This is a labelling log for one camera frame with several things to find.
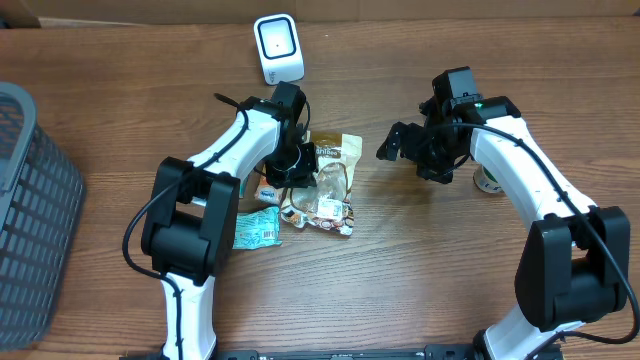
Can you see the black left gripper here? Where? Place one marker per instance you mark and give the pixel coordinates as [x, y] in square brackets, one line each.
[303, 179]

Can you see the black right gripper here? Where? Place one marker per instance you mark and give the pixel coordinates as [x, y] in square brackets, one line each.
[410, 135]

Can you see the small orange box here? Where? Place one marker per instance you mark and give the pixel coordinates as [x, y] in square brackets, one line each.
[267, 193]

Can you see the beige snack pouch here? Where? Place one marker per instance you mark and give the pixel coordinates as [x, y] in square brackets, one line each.
[328, 204]

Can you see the teal snack packet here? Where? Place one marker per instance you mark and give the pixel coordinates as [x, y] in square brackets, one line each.
[257, 230]

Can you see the green lid jar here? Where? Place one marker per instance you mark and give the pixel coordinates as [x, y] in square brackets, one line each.
[485, 181]

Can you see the small teal box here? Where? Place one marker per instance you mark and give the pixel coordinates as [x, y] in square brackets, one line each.
[243, 187]

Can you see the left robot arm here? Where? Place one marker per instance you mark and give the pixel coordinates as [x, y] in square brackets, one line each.
[190, 219]

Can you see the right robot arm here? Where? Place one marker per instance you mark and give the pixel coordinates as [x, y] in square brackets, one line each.
[574, 266]

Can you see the white barcode scanner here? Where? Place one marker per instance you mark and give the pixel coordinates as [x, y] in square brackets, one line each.
[279, 48]

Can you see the grey plastic mesh basket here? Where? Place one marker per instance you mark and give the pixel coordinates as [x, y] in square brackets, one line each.
[42, 196]

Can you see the brown cardboard backdrop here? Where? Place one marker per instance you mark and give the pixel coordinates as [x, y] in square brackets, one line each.
[29, 13]

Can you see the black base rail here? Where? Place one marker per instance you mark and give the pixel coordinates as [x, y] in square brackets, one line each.
[340, 355]

